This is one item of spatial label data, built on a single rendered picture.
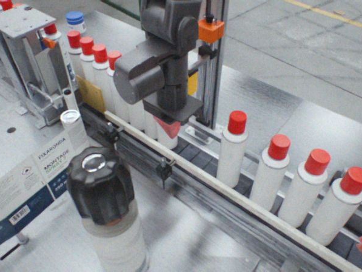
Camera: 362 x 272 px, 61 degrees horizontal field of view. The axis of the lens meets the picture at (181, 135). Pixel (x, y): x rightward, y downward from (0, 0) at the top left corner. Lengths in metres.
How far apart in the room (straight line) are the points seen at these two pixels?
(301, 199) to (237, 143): 0.15
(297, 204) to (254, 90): 0.54
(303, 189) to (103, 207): 0.35
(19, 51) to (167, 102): 0.44
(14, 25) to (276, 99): 0.76
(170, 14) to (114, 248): 0.34
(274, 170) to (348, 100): 2.08
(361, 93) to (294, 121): 1.78
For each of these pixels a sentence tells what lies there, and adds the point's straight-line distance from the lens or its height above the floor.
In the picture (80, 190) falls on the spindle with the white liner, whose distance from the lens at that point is 0.40.
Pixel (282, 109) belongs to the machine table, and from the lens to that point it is 1.03.
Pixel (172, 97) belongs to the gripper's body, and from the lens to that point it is 0.54.
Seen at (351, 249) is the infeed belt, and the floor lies 0.88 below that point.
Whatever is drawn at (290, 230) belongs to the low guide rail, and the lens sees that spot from 0.66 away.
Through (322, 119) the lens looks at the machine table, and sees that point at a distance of 1.04.
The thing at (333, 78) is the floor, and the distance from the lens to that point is 2.83.
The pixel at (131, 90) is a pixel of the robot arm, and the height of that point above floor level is 1.19.
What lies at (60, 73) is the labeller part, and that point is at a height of 0.99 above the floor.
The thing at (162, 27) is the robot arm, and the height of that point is 1.27.
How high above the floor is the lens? 1.48
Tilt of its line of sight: 46 degrees down
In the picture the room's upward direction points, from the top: straight up
